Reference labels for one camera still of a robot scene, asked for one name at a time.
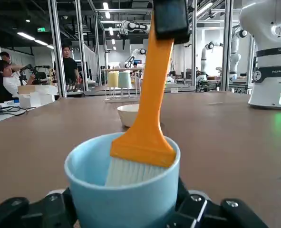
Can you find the pale green cup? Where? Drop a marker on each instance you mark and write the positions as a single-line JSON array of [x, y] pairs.
[[124, 80]]

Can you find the orange brush white bristles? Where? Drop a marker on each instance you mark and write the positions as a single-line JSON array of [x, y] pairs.
[[149, 118]]

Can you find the light blue plastic cup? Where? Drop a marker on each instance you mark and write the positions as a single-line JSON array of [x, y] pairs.
[[121, 204]]

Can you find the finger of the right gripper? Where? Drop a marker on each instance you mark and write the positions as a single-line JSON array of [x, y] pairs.
[[170, 16]]

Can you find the white side desk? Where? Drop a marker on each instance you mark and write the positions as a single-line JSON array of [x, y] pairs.
[[2, 120]]

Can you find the pale yellow cup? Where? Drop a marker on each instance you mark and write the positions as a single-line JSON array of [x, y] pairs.
[[113, 79]]

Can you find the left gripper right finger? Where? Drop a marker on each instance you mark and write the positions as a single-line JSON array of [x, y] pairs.
[[214, 216]]

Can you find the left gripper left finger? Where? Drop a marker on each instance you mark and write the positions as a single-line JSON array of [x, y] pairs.
[[35, 213]]

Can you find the clear cup rack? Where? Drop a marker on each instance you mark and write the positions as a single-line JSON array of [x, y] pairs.
[[116, 99]]

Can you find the white bowl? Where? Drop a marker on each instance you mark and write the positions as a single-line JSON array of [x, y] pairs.
[[127, 116]]

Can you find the person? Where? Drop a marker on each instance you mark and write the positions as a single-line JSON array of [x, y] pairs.
[[4, 56], [69, 69], [10, 83]]

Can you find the white cardboard box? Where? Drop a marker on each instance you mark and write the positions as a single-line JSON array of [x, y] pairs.
[[35, 96]]

